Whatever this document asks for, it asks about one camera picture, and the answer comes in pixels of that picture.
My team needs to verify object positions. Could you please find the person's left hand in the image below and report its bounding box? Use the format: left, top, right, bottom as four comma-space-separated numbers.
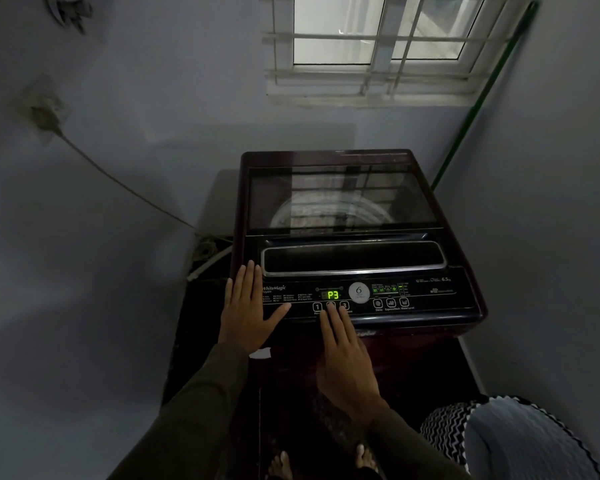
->
218, 260, 292, 355

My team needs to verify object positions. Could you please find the person's right hand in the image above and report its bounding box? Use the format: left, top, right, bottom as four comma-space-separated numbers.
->
315, 305, 382, 421

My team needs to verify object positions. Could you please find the person's right forearm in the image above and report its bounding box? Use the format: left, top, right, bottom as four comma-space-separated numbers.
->
364, 399, 473, 480

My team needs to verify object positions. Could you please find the person's left forearm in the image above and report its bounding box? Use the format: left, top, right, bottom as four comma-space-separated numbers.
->
106, 342, 252, 480

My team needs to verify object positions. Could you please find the dark maroon top-load washing machine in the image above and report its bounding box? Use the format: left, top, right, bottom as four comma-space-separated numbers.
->
228, 149, 489, 355

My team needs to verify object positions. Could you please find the person's left foot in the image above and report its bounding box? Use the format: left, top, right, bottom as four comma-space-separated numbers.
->
266, 450, 294, 480

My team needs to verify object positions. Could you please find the person's foot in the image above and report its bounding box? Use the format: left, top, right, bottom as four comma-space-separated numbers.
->
266, 450, 294, 480
354, 443, 382, 476

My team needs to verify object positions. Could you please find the person's right foot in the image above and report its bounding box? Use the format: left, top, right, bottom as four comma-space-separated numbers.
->
354, 443, 382, 476

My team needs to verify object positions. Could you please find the black white zigzag laundry basket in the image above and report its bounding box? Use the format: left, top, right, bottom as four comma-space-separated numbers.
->
418, 395, 600, 480

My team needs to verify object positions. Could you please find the white cloth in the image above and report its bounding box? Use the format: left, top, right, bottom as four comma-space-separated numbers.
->
463, 398, 590, 480

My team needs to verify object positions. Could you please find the white barred window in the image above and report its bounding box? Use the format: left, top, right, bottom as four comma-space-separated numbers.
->
258, 0, 537, 108

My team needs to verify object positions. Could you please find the green pipe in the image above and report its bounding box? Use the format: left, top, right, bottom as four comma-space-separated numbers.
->
429, 0, 541, 192

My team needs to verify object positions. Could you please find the white drain hose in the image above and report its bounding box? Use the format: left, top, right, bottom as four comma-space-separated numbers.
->
185, 244, 234, 283

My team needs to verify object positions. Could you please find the grey power cable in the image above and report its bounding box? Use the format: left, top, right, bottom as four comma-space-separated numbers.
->
55, 126, 202, 231

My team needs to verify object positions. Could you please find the white wall socket with plug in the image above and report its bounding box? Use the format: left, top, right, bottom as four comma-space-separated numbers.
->
6, 74, 72, 146

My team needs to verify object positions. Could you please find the dark wall fixture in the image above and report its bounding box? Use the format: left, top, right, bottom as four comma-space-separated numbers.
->
43, 0, 94, 35

